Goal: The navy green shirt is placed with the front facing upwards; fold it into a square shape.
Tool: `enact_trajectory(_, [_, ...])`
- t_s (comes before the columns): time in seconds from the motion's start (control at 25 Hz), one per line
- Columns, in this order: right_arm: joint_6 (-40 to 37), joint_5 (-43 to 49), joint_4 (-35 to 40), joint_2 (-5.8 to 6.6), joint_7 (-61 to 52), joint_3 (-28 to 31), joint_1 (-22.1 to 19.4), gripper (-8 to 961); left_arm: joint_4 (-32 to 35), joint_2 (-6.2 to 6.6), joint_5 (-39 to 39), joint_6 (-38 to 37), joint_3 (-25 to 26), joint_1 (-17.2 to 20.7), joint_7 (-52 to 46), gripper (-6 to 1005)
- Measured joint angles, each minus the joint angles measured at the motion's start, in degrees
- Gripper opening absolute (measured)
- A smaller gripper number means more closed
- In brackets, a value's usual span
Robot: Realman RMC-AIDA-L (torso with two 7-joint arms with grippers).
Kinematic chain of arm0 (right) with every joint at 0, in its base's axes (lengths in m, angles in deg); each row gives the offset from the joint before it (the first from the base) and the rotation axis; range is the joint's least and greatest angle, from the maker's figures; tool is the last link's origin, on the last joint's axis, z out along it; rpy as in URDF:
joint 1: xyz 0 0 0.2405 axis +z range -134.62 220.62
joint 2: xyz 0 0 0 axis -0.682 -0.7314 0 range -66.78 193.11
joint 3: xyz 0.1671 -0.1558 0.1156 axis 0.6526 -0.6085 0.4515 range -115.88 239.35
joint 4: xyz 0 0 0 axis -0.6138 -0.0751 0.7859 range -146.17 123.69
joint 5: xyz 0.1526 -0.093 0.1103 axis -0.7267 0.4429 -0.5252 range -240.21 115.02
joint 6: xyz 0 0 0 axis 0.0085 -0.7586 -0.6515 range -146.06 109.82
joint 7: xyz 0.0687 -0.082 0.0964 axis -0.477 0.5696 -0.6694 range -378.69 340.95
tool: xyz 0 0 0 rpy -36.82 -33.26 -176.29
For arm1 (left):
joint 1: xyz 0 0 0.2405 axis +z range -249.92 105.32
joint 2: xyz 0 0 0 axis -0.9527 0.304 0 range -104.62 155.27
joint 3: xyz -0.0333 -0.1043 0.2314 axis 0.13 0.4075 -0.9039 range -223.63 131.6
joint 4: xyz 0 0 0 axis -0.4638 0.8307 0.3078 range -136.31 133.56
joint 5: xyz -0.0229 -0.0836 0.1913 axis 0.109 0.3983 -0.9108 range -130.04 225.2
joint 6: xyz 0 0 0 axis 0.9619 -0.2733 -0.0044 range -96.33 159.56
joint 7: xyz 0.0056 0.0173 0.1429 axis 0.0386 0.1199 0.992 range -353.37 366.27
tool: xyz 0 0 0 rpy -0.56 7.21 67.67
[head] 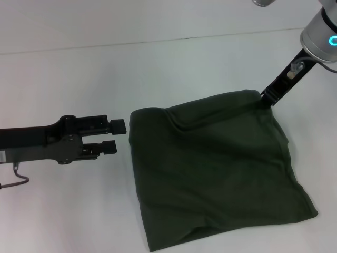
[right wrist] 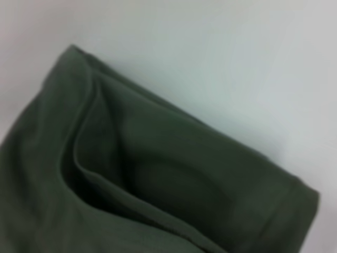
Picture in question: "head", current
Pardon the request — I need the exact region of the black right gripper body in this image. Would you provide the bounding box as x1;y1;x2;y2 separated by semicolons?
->
266;47;317;100

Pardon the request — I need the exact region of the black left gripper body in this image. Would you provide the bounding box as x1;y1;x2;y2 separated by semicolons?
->
0;114;84;166

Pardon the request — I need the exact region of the dark green FREE T-shirt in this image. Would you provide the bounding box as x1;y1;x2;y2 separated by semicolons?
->
128;89;319;253

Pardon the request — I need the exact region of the right arm cable with plug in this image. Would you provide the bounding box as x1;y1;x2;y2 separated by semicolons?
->
286;56;337;80

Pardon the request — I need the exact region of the arm cable with plug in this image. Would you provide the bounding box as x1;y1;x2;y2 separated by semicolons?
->
0;162;30;189
286;56;337;80

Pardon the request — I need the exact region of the left arm cable with plug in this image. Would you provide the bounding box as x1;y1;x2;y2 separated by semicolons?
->
0;162;30;189

